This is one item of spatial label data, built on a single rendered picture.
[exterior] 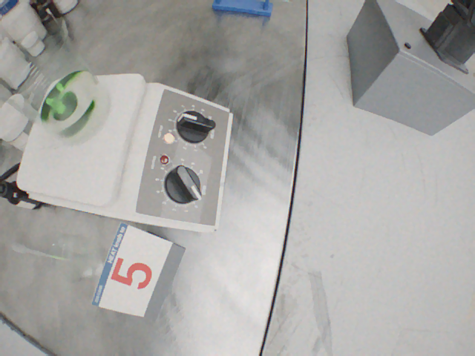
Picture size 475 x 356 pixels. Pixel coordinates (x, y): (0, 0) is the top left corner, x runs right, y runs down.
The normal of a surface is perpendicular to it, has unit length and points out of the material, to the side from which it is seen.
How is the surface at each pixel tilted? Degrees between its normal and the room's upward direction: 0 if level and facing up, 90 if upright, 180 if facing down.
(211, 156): 30
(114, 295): 40
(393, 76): 90
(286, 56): 0
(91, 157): 0
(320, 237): 0
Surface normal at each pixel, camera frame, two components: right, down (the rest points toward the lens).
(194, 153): 0.53, -0.17
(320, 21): 0.04, -0.25
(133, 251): 0.62, 0.04
